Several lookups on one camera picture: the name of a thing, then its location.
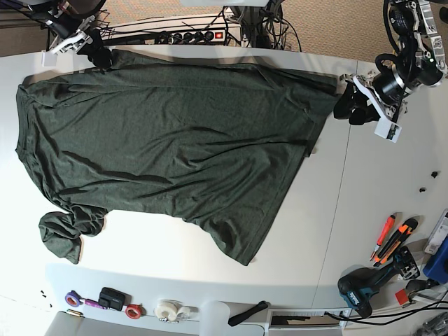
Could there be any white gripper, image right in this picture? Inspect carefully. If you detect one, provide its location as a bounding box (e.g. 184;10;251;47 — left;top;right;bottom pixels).
333;71;405;142

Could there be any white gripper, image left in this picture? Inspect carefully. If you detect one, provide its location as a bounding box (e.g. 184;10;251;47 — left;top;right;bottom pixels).
41;17;112;70

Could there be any dark green t-shirt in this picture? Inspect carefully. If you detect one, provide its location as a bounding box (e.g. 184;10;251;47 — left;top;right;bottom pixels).
16;50;337;265

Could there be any orange black utility knife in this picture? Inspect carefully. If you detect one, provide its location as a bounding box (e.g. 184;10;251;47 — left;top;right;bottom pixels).
373;218;419;267

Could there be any blue box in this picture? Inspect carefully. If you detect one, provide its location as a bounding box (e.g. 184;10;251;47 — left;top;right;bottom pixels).
423;238;448;284

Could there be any red square tag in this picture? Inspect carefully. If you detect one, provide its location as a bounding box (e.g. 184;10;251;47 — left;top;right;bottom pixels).
395;289;410;306

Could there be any purple tape roll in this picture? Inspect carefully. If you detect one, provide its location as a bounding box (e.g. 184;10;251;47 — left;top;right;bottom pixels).
64;290;82;307

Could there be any white plastic cup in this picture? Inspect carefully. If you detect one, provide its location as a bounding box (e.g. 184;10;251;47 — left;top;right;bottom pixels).
199;301;230;336

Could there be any red tape roll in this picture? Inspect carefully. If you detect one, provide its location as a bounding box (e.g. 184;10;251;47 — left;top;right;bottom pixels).
125;304;144;320

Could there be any black power strip red switch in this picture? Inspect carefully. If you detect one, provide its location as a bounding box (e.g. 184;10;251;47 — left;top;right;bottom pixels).
154;30;225;46

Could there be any teal black cordless drill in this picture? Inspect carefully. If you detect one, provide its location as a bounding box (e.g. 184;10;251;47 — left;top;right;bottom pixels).
337;246;420;319

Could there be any black action camera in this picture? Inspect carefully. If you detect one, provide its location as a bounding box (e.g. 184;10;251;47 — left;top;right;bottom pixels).
98;287;126;311

